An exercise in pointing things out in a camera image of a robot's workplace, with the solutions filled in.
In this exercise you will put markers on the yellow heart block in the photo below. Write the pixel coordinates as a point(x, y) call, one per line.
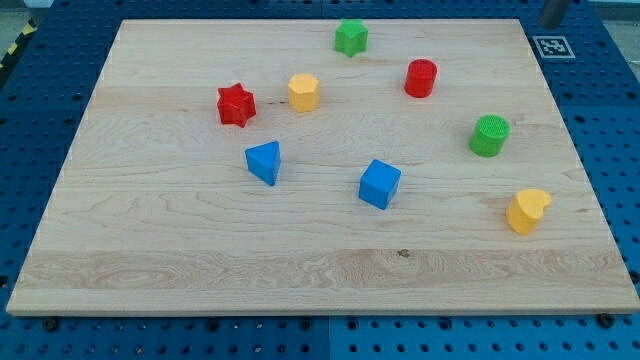
point(526, 209)

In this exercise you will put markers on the wooden board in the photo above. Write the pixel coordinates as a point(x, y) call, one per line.
point(156, 214)

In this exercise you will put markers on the blue triangle block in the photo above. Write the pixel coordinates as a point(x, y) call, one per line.
point(264, 161)

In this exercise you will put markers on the blue cube block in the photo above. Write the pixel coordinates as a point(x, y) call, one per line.
point(379, 184)

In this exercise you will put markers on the yellow hexagon block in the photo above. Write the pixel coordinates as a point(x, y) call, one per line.
point(303, 92)

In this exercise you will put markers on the red star block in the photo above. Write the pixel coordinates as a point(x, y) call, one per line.
point(235, 105)

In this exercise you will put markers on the red cylinder block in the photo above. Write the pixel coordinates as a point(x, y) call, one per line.
point(420, 78)

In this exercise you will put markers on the green star block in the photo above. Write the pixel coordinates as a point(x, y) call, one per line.
point(351, 37)

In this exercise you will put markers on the green cylinder block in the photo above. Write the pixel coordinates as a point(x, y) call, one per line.
point(489, 136)

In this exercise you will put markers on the white fiducial marker tag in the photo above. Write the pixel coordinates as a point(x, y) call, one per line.
point(553, 47)

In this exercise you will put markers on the yellow black hazard tape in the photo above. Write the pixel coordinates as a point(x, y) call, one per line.
point(18, 47)

